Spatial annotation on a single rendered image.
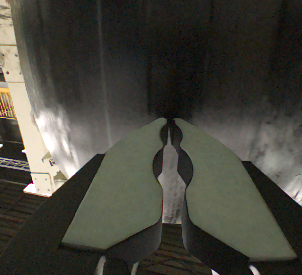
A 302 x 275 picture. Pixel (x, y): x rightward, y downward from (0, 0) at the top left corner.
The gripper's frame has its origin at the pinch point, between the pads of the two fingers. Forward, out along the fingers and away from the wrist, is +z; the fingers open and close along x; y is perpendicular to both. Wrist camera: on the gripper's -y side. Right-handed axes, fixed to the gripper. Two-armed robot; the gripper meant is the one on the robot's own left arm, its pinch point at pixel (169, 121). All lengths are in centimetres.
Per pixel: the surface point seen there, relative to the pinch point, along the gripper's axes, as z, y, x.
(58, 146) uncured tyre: 2.5, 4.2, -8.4
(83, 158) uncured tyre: 1.6, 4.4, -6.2
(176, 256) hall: 330, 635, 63
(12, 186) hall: 693, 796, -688
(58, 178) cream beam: 43, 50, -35
